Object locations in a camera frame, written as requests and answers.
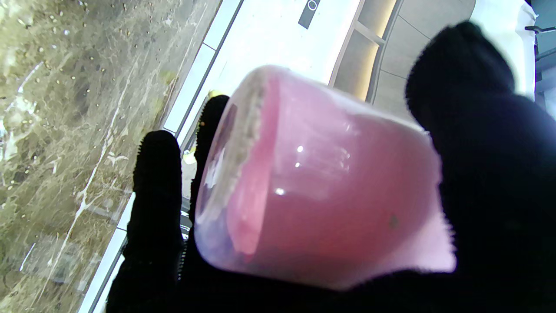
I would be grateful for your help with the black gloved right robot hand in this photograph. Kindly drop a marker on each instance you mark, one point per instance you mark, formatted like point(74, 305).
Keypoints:
point(499, 195)

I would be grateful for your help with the pink measuring cup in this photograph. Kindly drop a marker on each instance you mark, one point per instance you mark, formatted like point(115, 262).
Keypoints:
point(339, 200)

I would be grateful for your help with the yellow lemon piece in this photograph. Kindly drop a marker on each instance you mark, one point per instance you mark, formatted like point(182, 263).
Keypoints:
point(189, 157)
point(213, 93)

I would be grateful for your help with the white counter with drawers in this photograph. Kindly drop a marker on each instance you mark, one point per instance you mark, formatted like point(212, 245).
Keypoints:
point(195, 82)

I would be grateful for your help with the open lit wall cabinet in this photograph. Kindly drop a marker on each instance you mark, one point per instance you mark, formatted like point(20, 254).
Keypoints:
point(365, 52)

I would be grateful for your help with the black wall socket strip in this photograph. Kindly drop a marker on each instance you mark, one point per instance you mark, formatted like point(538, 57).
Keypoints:
point(309, 13)

